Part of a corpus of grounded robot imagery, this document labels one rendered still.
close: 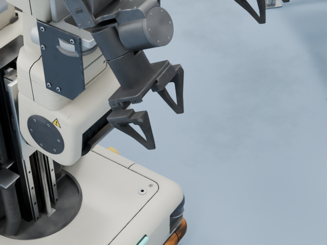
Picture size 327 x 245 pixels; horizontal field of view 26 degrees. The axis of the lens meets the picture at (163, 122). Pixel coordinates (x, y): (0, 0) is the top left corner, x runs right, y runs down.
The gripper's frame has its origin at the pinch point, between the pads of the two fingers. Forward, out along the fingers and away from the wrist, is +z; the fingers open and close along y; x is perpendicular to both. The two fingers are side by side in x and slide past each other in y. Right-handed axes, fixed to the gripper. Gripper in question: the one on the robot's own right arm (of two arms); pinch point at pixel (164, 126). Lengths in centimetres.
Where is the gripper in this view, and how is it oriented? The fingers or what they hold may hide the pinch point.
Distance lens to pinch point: 114.0
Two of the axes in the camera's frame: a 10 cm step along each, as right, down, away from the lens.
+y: 4.8, -5.9, 6.5
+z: 4.5, 8.0, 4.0
